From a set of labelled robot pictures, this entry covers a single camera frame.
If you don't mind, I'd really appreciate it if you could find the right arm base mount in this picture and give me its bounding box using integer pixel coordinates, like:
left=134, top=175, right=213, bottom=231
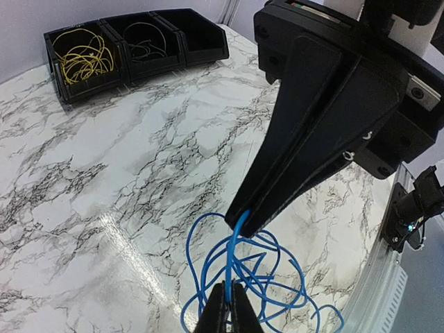
left=381, top=166, right=443, bottom=253

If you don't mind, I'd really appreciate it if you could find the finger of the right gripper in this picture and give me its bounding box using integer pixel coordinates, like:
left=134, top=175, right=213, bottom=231
left=241, top=57, right=407, bottom=237
left=225, top=34, right=359, bottom=229

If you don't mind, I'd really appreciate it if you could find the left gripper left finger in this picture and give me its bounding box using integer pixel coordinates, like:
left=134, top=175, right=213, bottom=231
left=194, top=282, right=228, bottom=333

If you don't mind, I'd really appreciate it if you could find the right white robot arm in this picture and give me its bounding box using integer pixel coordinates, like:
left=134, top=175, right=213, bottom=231
left=225, top=1, right=443, bottom=237

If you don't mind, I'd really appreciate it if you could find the blue wire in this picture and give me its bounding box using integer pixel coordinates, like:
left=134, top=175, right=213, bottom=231
left=180, top=209, right=345, bottom=333

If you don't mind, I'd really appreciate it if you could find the black compartment tray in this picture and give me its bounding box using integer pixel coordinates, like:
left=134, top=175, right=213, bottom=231
left=44, top=8, right=229, bottom=104

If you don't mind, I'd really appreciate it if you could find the yellow wire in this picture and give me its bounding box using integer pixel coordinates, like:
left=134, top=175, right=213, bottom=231
left=51, top=28, right=115, bottom=85

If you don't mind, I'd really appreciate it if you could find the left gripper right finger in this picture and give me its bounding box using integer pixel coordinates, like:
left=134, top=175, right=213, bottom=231
left=230, top=283, right=264, bottom=333

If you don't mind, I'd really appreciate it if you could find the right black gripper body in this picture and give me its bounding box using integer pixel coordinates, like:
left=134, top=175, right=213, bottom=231
left=254, top=1, right=443, bottom=179

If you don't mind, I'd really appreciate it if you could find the aluminium front rail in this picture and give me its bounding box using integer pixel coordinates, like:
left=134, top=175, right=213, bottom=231
left=332, top=162, right=444, bottom=333

